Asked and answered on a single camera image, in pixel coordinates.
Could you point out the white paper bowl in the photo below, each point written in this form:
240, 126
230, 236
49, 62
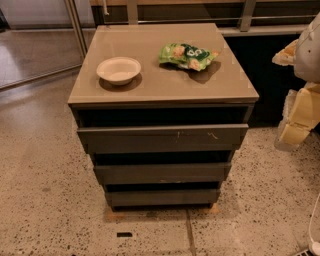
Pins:
118, 70

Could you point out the grey drawer cabinet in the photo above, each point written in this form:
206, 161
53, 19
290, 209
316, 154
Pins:
161, 94

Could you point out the metal door frame post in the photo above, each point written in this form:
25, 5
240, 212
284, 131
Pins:
73, 15

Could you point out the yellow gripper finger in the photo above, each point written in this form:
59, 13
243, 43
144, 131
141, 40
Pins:
285, 57
289, 137

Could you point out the grey drawer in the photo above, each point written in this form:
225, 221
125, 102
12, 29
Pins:
166, 197
148, 139
162, 173

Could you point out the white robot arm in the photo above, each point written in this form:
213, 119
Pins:
307, 56

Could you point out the metal railing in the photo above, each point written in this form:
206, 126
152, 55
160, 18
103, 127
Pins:
233, 17

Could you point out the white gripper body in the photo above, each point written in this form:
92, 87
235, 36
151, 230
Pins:
308, 56

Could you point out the green snack bag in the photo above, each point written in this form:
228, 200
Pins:
186, 56

